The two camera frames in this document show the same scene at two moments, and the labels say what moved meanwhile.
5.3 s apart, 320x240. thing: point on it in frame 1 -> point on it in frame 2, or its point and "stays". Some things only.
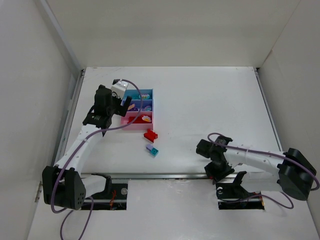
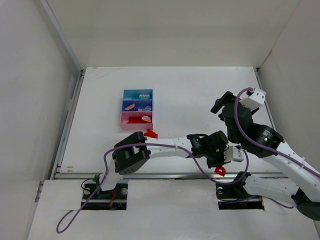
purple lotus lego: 147,108 stays
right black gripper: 203,149 -> 225,104
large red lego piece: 150,135 stays
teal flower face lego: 145,96 stays
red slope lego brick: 138,119 stays
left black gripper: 120,105 -> 215,161
